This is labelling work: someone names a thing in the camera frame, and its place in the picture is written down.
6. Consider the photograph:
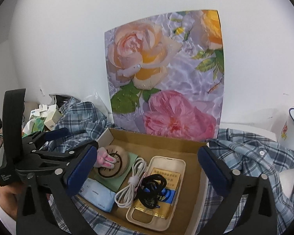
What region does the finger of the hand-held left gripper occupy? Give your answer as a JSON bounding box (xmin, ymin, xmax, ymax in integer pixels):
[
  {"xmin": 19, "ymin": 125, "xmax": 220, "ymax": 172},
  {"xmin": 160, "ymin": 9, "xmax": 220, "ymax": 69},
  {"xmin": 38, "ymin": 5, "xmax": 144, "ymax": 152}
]
[
  {"xmin": 16, "ymin": 141, "xmax": 99, "ymax": 177},
  {"xmin": 22, "ymin": 127, "xmax": 69, "ymax": 152}
]

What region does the round beige bunny plush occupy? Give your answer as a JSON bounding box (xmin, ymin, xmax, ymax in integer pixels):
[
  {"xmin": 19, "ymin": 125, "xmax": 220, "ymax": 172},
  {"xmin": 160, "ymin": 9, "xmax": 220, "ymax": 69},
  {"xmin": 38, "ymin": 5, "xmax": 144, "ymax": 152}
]
[{"xmin": 94, "ymin": 145, "xmax": 129, "ymax": 178}]

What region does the cardboard box with floral lid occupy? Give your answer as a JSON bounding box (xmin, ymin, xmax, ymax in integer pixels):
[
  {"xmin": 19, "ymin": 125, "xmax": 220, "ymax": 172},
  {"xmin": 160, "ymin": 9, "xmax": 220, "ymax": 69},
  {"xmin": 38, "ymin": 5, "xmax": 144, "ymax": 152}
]
[{"xmin": 78, "ymin": 9, "xmax": 224, "ymax": 235}]

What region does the gold blue cigarette pack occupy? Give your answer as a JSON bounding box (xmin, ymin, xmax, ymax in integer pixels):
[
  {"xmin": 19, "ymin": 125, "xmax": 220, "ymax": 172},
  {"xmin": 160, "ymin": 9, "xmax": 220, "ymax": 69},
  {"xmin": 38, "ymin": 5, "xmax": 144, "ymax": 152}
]
[{"xmin": 130, "ymin": 166, "xmax": 182, "ymax": 219}]

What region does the small white green box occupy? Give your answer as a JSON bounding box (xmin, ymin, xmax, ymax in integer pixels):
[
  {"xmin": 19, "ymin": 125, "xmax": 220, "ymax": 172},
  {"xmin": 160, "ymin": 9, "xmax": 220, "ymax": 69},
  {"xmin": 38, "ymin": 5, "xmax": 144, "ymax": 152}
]
[{"xmin": 43, "ymin": 110, "xmax": 63, "ymax": 130}]

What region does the light blue tissue pack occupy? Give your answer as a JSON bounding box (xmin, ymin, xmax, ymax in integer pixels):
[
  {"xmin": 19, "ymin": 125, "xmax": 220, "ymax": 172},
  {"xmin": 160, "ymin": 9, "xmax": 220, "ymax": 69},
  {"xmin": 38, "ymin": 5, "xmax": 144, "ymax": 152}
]
[{"xmin": 78, "ymin": 177, "xmax": 117, "ymax": 213}]

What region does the black bag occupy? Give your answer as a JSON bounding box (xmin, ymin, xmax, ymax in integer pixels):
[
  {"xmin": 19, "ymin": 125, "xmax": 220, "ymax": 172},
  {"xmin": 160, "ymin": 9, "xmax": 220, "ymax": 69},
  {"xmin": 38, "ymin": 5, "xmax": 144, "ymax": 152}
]
[{"xmin": 50, "ymin": 94, "xmax": 72, "ymax": 107}]

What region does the green note pad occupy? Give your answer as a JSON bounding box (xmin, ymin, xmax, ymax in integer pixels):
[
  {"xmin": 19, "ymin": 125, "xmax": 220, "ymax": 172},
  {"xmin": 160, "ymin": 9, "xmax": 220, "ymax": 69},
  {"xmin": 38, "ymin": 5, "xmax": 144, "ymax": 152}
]
[{"xmin": 95, "ymin": 152, "xmax": 140, "ymax": 193}]

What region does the white enamel mug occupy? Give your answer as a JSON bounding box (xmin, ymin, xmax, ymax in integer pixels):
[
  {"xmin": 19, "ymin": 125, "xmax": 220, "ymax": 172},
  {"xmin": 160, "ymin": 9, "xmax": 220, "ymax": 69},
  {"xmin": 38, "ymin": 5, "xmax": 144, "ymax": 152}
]
[{"xmin": 277, "ymin": 106, "xmax": 294, "ymax": 152}]

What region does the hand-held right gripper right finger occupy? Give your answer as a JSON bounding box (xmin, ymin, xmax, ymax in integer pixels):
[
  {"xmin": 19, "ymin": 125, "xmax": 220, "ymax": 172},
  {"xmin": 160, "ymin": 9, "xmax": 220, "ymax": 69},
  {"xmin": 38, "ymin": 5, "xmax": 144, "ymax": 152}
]
[{"xmin": 198, "ymin": 146, "xmax": 277, "ymax": 235}]

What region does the beige phone case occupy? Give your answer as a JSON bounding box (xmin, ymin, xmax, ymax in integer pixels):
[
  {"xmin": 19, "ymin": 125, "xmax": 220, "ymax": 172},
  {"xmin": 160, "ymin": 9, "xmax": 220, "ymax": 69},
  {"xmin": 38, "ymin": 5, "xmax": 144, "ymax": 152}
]
[{"xmin": 126, "ymin": 155, "xmax": 186, "ymax": 232}]

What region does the person's left hand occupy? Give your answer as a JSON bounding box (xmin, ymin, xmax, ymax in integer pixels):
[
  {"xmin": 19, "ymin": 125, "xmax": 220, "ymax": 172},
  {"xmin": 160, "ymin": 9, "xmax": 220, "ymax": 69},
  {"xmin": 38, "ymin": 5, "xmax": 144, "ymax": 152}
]
[{"xmin": 0, "ymin": 180, "xmax": 27, "ymax": 219}]

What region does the white charging cable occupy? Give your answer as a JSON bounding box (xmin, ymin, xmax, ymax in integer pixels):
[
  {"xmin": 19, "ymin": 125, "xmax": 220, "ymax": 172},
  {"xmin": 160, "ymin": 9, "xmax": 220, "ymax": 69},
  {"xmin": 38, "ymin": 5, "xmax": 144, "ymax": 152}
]
[{"xmin": 115, "ymin": 157, "xmax": 148, "ymax": 209}]

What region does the blue plaid shirt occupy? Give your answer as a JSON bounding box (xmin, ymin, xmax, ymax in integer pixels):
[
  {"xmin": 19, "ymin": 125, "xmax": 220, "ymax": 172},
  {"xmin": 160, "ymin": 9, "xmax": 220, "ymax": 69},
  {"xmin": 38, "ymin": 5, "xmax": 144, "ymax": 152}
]
[{"xmin": 43, "ymin": 97, "xmax": 294, "ymax": 235}]

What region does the person's left forearm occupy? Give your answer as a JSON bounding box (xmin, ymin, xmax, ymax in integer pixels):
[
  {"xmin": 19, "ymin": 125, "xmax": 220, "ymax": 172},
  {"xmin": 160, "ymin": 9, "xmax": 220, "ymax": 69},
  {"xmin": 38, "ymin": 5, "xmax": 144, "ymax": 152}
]
[{"xmin": 0, "ymin": 196, "xmax": 17, "ymax": 226}]

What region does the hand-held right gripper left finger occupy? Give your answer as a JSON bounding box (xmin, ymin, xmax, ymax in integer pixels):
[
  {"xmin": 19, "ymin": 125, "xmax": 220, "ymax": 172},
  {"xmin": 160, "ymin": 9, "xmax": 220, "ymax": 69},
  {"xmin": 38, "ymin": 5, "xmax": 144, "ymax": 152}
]
[{"xmin": 17, "ymin": 144, "xmax": 100, "ymax": 235}]

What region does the white small carton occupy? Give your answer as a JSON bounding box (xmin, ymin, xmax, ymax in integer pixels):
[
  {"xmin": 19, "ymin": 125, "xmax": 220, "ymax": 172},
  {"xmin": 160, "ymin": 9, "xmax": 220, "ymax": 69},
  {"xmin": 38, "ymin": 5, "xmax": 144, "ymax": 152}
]
[{"xmin": 38, "ymin": 104, "xmax": 57, "ymax": 115}]

